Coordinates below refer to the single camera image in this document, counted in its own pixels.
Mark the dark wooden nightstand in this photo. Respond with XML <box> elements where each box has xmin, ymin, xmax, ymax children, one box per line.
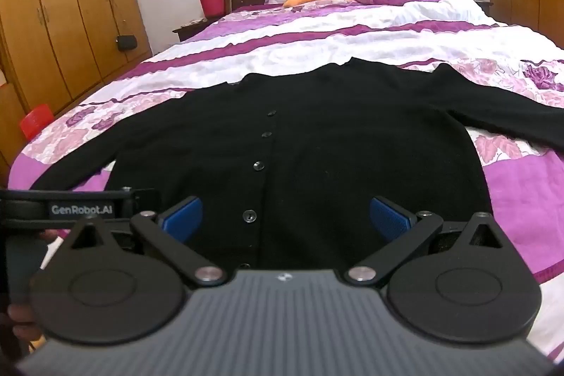
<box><xmin>172</xmin><ymin>17</ymin><xmax>221</xmax><ymax>44</ymax></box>

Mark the red plastic stool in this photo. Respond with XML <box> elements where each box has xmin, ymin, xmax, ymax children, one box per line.
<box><xmin>20</xmin><ymin>104</ymin><xmax>54</xmax><ymax>141</ymax></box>

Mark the wooden cabinet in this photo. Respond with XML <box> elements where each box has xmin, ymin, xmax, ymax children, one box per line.
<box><xmin>488</xmin><ymin>0</ymin><xmax>564</xmax><ymax>51</ymax></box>

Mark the wooden wardrobe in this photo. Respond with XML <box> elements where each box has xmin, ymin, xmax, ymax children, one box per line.
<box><xmin>0</xmin><ymin>0</ymin><xmax>153</xmax><ymax>183</ymax></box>

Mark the black button cardigan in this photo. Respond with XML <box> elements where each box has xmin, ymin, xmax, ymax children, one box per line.
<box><xmin>31</xmin><ymin>56</ymin><xmax>564</xmax><ymax>271</ymax></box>

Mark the red bucket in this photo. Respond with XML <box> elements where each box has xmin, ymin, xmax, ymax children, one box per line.
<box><xmin>197</xmin><ymin>0</ymin><xmax>227</xmax><ymax>18</ymax></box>

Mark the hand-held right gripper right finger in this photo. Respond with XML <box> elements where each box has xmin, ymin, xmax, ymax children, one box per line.
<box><xmin>344</xmin><ymin>195</ymin><xmax>512</xmax><ymax>288</ymax></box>

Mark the person's left hand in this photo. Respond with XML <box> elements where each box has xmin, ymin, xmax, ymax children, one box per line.
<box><xmin>6</xmin><ymin>228</ymin><xmax>67</xmax><ymax>328</ymax></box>

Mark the purple floral bedspread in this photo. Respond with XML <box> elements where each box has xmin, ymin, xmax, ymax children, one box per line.
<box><xmin>6</xmin><ymin>0</ymin><xmax>564</xmax><ymax>363</ymax></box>

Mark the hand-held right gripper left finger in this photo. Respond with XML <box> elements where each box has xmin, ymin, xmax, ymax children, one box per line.
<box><xmin>62</xmin><ymin>196</ymin><xmax>228</xmax><ymax>288</ymax></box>

